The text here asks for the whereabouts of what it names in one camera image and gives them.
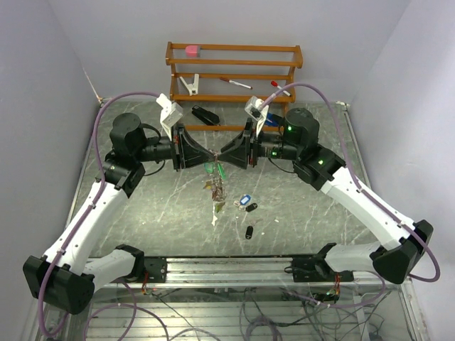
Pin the red white marker pen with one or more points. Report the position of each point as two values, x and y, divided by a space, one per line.
236 83

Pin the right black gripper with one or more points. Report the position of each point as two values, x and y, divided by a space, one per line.
237 150

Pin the red capped white marker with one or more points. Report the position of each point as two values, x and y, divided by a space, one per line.
275 84

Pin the black stapler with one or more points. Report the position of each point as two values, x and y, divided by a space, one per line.
207 117

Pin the pink eraser block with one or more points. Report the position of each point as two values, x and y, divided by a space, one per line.
192 51

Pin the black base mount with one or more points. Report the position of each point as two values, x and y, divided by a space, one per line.
309 268
154 271

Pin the wooden three-tier rack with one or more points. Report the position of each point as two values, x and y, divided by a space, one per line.
254 65

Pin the black key tag lower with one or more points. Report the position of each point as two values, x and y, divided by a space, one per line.
249 232

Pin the green key tag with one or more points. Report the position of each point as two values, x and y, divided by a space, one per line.
221 171

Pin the blue stapler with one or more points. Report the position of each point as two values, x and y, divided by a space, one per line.
273 120

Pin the white clamp tool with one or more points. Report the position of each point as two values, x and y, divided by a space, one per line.
192 88

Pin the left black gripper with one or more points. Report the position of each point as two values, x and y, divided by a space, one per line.
186 152

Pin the blue key tag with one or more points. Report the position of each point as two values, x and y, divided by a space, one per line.
245 199

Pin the silver key on lower tag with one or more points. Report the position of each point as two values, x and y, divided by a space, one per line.
254 222

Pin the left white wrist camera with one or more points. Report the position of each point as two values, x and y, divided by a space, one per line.
171 113

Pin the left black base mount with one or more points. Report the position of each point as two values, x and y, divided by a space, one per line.
154 271

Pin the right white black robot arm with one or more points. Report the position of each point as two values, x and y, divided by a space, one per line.
400 241

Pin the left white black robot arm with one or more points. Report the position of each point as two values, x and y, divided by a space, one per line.
63 277

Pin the aluminium rail frame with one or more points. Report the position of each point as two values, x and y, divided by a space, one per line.
199 272

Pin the black key tag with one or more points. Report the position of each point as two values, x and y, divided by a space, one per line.
251 207
249 232

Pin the black key tag upper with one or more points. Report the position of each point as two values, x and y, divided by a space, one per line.
251 207

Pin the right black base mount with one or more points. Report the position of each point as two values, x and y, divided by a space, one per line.
309 268

